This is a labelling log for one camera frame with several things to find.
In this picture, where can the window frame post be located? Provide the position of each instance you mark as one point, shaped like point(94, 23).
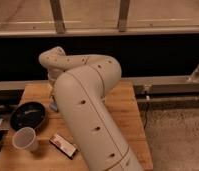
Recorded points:
point(57, 16)
point(123, 15)

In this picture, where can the red white snack box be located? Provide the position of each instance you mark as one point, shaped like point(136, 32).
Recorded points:
point(63, 145)

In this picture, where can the white paper cup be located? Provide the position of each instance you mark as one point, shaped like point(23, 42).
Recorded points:
point(25, 139)

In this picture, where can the wooden table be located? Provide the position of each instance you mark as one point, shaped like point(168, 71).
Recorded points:
point(120, 102)

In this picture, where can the black ceramic bowl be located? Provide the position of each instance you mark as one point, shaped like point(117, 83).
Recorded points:
point(29, 114)

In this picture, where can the left window frame post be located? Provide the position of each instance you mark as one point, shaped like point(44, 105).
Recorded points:
point(57, 16)

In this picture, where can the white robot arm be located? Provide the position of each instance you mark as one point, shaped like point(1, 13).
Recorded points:
point(79, 85)

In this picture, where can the right window frame post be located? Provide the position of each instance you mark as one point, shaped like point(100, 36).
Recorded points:
point(123, 15)

